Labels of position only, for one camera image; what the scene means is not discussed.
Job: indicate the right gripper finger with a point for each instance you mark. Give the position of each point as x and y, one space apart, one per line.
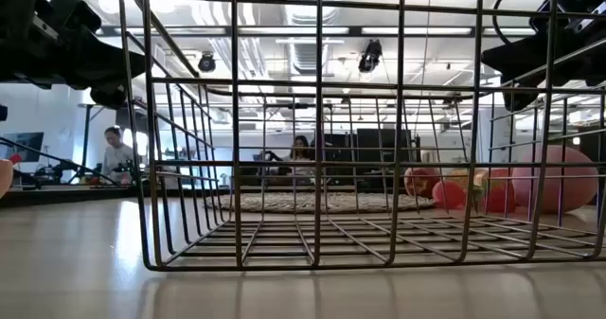
525 58
524 99

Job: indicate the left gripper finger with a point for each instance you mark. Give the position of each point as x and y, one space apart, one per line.
104 68
110 99

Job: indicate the orange tomato with green stem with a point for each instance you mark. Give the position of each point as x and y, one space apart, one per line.
461 176

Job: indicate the pink peach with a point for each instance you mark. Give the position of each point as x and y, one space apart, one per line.
575 186

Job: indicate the red apple with yellow blotches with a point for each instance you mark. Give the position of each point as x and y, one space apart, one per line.
421 182

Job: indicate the person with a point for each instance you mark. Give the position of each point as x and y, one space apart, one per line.
301 155
116 158

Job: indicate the black ceiling spotlight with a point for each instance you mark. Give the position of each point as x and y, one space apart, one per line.
370 56
207 62

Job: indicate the black computer monitor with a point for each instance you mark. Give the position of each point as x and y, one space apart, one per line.
379 144

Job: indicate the round woven placemat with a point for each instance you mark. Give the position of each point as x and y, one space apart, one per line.
303 203

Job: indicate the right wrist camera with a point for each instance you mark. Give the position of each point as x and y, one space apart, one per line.
568 6

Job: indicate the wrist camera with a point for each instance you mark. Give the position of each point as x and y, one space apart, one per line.
568 6
76 13

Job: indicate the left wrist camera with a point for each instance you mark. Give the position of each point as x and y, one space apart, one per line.
76 13

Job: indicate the wall screen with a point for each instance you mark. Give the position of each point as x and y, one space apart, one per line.
23 146

